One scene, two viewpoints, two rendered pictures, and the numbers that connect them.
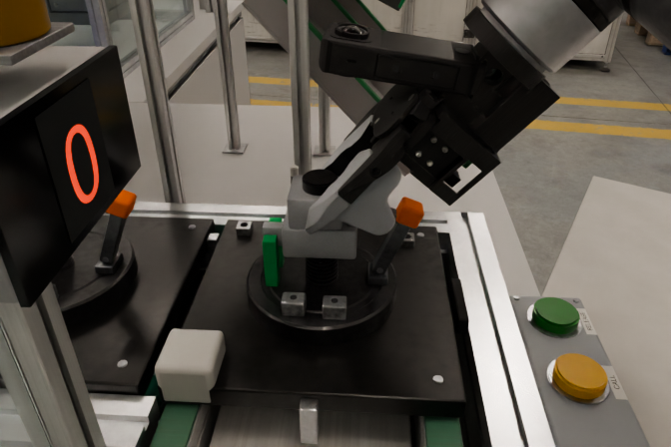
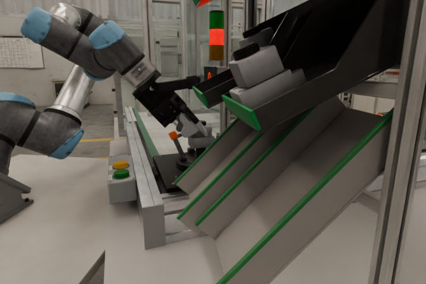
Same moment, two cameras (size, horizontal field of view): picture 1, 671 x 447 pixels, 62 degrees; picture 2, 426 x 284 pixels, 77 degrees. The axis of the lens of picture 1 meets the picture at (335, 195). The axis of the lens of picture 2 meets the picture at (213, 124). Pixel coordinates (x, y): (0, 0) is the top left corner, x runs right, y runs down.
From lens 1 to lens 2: 1.12 m
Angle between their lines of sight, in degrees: 131
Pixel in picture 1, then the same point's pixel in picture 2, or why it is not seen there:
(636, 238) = not seen: outside the picture
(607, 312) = (69, 250)
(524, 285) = (113, 252)
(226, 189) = (356, 274)
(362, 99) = (216, 148)
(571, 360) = (122, 163)
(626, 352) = (74, 232)
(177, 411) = not seen: hidden behind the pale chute
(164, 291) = not seen: hidden behind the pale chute
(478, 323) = (148, 171)
